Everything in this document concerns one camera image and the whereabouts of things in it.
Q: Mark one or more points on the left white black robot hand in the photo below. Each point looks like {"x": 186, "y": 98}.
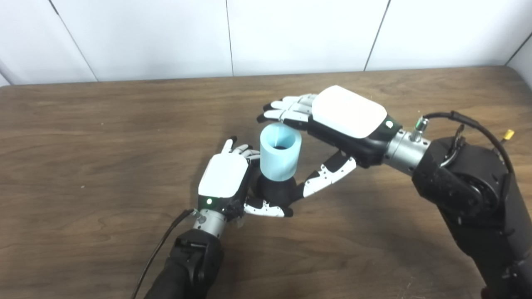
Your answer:
{"x": 224, "y": 174}

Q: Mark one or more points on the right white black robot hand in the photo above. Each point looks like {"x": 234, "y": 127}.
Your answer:
{"x": 349, "y": 112}

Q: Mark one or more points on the black nozzle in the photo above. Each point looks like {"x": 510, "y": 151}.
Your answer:
{"x": 276, "y": 191}

